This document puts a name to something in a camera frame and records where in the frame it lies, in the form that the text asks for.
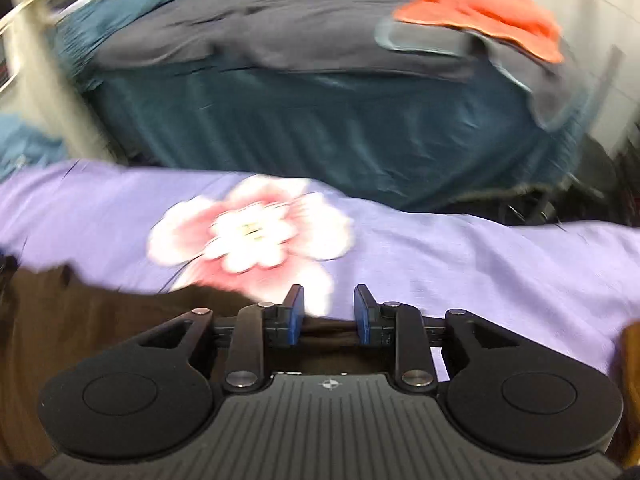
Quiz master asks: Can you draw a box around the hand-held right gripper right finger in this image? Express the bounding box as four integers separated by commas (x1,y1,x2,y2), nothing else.
354,285,521,394

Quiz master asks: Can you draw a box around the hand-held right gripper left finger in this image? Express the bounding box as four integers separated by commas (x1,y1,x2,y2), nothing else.
137,285,305,394

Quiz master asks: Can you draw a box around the brown long-sleeve shirt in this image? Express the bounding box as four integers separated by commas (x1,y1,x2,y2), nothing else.
0,265,401,466

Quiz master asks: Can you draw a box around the purple floral bed sheet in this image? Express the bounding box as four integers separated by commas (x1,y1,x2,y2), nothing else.
0,159,640,376

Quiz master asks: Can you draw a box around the dark teal bed cover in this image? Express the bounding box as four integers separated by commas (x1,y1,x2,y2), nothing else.
55,0,601,213

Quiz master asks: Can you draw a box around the grey blanket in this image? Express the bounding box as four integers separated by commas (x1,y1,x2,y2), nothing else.
94,0,591,131

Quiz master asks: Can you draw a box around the light blue quilt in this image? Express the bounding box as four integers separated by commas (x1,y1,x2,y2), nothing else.
0,112,69,182

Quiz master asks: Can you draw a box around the orange cloth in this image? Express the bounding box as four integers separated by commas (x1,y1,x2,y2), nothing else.
392,0,567,65

